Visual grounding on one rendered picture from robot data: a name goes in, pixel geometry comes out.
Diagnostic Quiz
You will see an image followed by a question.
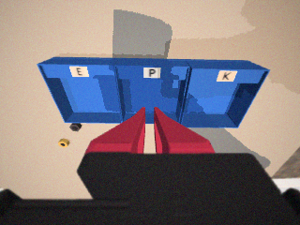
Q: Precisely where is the small yellow hex nut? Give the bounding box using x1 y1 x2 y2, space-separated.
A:
58 139 69 148

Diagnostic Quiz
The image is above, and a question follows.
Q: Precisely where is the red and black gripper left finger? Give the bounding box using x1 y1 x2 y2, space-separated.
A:
84 107 145 154

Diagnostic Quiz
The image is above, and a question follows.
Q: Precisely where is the dark grey hex nut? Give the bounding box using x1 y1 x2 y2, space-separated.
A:
69 123 82 131

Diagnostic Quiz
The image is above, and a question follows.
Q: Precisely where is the blue rack of three bins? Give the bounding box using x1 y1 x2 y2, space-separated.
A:
37 57 270 128

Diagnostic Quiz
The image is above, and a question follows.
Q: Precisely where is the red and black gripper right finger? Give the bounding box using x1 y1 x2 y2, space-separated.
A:
154 107 215 153

